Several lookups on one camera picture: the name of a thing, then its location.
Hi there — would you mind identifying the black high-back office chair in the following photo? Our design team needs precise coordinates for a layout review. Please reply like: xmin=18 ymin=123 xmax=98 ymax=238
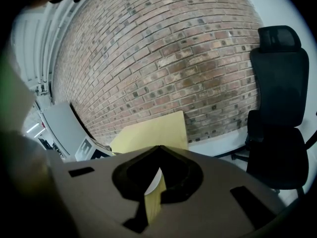
xmin=231 ymin=25 xmax=317 ymax=200

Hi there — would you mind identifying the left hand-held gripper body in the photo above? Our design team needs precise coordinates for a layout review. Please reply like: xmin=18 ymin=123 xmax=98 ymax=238
xmin=74 ymin=137 xmax=116 ymax=161

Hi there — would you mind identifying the bundle of white ceiling pipes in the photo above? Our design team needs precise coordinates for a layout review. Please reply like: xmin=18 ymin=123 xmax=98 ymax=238
xmin=34 ymin=0 xmax=82 ymax=101

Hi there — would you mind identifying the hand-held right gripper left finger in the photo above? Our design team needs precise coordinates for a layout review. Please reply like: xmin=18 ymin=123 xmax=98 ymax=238
xmin=46 ymin=145 xmax=162 ymax=238

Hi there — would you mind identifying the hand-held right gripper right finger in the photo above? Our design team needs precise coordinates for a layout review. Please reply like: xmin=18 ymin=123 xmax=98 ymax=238
xmin=143 ymin=145 xmax=289 ymax=238

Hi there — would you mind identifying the grey partition panel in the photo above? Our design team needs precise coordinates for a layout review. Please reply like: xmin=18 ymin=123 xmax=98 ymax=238
xmin=41 ymin=101 xmax=94 ymax=160

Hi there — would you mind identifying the white plate with shrimp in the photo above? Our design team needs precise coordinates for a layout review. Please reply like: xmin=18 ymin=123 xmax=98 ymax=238
xmin=145 ymin=168 xmax=163 ymax=196

